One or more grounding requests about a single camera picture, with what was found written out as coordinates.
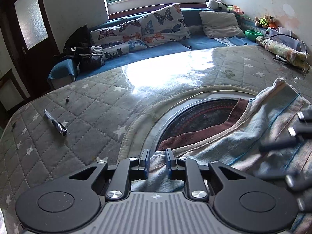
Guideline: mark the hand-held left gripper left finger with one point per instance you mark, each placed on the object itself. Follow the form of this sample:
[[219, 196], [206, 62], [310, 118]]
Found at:
[[144, 162]]

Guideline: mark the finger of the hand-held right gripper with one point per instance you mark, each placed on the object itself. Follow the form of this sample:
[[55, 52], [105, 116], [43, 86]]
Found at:
[[301, 131], [301, 182]]

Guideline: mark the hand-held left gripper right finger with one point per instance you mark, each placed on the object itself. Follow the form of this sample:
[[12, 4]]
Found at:
[[169, 162]]

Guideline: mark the pile of black clothes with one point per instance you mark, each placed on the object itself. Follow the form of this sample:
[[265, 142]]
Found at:
[[80, 51]]

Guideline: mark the round black cooktop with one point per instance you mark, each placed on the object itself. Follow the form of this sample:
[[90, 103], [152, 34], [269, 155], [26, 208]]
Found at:
[[202, 112]]

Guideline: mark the grey quilted star table cover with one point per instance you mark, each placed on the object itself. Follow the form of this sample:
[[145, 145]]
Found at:
[[97, 102]]

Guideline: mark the floral cloth in clear bag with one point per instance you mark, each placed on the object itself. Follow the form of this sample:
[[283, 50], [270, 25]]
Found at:
[[280, 50]]

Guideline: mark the black pen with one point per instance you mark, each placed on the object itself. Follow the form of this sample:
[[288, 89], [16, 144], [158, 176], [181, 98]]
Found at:
[[57, 124]]

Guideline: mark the clear plastic storage box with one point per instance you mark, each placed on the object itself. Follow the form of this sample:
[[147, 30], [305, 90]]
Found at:
[[285, 37]]

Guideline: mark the green plastic bowl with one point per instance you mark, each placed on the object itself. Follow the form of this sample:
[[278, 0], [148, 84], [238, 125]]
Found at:
[[252, 34]]

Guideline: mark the blue sofa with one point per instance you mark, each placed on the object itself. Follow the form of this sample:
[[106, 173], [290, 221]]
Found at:
[[158, 53]]

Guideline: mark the blue towel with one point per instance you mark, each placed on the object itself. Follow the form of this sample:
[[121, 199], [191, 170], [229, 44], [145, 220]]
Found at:
[[234, 41]]

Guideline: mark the bunch of small plush bears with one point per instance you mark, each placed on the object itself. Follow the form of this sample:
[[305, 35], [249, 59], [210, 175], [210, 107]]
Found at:
[[265, 21]]

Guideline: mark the butterfly print pillow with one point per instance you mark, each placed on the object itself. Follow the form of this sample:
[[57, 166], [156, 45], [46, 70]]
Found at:
[[117, 36], [165, 24]]

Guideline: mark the grey pillow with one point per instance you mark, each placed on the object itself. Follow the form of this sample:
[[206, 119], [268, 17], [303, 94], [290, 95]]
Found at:
[[219, 23]]

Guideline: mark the green and orange toy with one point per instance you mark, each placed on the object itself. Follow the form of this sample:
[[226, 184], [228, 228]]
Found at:
[[235, 9]]

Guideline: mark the dark wooden glass door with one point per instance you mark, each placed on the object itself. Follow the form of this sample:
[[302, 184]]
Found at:
[[39, 61]]

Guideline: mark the white and black plush toy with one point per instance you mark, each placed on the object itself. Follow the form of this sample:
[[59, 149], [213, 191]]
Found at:
[[214, 3]]

